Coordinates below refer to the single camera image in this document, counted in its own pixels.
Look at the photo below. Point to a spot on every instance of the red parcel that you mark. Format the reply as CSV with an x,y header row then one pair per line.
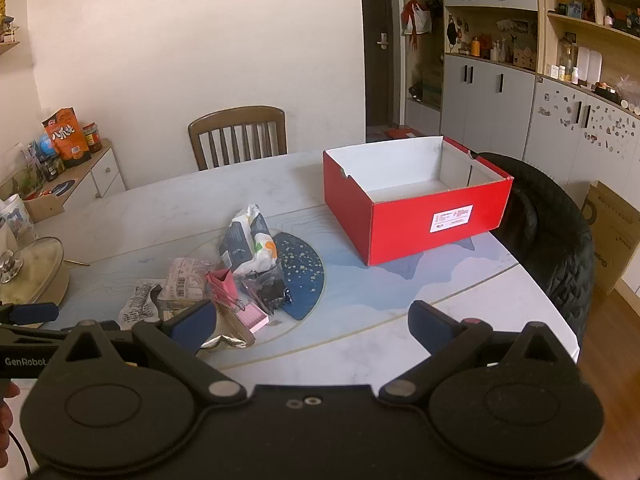
x,y
402,133

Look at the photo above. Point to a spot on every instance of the cardboard box with plants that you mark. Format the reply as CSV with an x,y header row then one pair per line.
x,y
45,205

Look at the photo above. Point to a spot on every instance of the orange snack bag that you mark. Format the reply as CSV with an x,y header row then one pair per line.
x,y
65,135

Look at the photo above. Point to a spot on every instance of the white grey tissue pack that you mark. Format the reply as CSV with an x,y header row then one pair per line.
x,y
250,240

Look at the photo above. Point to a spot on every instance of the brown wooden chair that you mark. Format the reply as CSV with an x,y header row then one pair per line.
x,y
235,115

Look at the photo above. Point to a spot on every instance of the white printed sachet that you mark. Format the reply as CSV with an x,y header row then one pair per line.
x,y
137,305

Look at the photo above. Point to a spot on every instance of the black quilted jacket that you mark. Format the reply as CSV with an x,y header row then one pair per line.
x,y
550,240

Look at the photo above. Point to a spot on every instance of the white marble desktop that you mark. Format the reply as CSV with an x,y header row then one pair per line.
x,y
200,200

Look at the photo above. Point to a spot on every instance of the dark brown door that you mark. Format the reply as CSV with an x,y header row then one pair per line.
x,y
375,10

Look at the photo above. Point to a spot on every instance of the silver door lock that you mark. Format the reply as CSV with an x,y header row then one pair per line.
x,y
384,40

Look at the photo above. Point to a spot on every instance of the yellow bottle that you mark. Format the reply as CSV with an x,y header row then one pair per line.
x,y
475,46

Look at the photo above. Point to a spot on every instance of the red cardboard box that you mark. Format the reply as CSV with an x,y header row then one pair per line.
x,y
400,225

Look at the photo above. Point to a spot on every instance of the person's left hand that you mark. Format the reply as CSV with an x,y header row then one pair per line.
x,y
6,410

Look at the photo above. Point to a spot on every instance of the clear bag with black contents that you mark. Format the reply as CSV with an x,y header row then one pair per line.
x,y
267,290

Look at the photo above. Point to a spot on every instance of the green printed carton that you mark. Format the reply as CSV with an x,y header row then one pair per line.
x,y
431,87

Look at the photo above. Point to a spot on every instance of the navy speckled mat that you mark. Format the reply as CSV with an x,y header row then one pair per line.
x,y
305,270

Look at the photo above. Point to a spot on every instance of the pink sticky note pad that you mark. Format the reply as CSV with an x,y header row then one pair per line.
x,y
252,317

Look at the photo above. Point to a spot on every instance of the red sauce jar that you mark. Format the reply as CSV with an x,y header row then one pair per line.
x,y
92,137

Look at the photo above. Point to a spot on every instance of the printed white cup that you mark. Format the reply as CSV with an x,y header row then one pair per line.
x,y
17,217

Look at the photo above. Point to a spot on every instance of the thin gold stick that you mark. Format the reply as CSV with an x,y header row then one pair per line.
x,y
75,261

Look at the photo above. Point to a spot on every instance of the grey wall cabinet unit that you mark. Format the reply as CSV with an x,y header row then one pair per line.
x,y
490,90

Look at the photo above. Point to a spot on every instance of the round wooden board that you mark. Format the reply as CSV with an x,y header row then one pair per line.
x,y
55,294

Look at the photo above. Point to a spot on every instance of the hanging red white bag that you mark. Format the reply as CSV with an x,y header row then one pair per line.
x,y
419,21

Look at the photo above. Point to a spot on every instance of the wooden wall shelf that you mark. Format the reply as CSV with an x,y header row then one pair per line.
x,y
7,46

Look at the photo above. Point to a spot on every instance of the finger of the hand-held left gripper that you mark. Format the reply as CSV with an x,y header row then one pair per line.
x,y
32,313

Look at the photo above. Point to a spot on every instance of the pink binder clip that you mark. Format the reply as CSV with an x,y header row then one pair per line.
x,y
222,282

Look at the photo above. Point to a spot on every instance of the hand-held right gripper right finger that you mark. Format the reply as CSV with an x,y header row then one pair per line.
x,y
430,325

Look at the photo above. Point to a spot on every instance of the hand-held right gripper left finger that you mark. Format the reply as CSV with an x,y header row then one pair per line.
x,y
192,324

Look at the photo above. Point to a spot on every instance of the white sideboard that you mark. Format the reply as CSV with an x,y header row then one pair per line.
x,y
102,175

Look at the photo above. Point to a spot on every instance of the large brown cardboard box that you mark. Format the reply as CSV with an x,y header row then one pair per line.
x,y
610,235

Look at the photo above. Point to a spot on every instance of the glass pot lid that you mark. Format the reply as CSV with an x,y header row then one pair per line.
x,y
30,260

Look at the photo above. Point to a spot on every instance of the lilac snack packet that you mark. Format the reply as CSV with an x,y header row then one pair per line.
x,y
185,277

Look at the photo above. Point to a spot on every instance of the silver foil packet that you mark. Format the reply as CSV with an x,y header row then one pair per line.
x,y
225,344

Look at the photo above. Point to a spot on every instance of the dark glass jar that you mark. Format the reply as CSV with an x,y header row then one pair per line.
x,y
51,166

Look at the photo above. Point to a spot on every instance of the round dark blue coaster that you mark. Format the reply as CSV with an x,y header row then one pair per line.
x,y
60,187

